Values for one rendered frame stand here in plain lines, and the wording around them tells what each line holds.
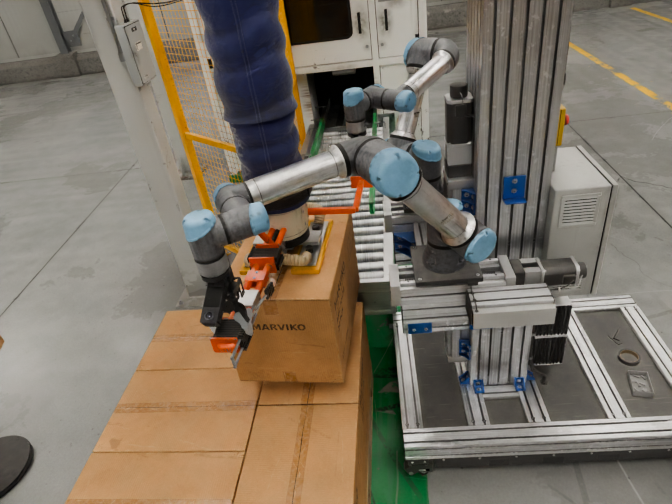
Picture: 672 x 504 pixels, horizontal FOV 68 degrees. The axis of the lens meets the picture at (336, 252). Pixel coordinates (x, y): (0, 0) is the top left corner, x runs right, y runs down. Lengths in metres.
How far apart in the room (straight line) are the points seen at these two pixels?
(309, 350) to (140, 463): 0.74
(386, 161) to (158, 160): 2.07
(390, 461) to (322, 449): 0.66
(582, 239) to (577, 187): 0.21
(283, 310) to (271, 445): 0.52
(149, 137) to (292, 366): 1.73
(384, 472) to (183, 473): 0.92
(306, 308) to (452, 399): 1.01
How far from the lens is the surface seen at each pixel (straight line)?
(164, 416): 2.17
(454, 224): 1.47
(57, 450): 3.10
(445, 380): 2.48
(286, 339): 1.76
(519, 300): 1.76
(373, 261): 2.71
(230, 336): 1.33
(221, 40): 1.52
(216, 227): 1.17
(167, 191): 3.20
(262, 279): 1.50
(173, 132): 5.46
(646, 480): 2.60
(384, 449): 2.51
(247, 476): 1.89
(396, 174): 1.25
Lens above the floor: 2.08
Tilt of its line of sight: 34 degrees down
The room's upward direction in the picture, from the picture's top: 9 degrees counter-clockwise
